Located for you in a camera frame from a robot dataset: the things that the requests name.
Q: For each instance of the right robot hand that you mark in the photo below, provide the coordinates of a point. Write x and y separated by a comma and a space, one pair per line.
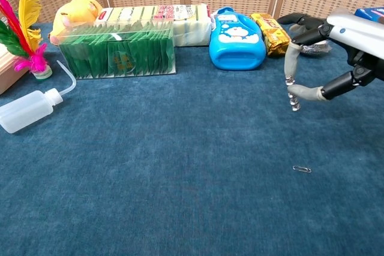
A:
354, 37

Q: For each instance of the silver bead chain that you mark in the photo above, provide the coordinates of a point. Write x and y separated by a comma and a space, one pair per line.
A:
294, 100

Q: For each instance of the steel wool scrubber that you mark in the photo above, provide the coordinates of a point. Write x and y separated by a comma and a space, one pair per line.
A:
315, 49

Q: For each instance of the silver metal paper clip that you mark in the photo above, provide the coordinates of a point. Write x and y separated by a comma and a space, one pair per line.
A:
301, 169

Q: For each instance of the blue cookie box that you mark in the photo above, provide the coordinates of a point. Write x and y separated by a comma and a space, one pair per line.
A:
370, 13

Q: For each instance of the golden foil snack pack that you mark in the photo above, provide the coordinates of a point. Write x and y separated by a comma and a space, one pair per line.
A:
273, 34

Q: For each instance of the blue cartoon detergent bottle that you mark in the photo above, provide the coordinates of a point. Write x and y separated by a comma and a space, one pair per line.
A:
237, 43

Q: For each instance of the blue velvet table cloth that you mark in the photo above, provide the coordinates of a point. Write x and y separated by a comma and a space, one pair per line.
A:
192, 163

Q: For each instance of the clear box of green sachets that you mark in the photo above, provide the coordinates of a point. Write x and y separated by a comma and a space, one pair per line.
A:
120, 52

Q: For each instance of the yellow plush toy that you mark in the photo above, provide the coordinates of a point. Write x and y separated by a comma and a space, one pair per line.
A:
75, 13

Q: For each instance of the colourful feather shuttlecock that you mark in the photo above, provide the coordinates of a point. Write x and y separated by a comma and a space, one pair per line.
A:
28, 31

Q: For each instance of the white squeeze wash bottle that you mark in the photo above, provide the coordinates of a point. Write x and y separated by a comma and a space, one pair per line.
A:
24, 109

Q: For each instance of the light wooden box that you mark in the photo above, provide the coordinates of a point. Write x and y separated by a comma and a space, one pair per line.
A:
7, 68

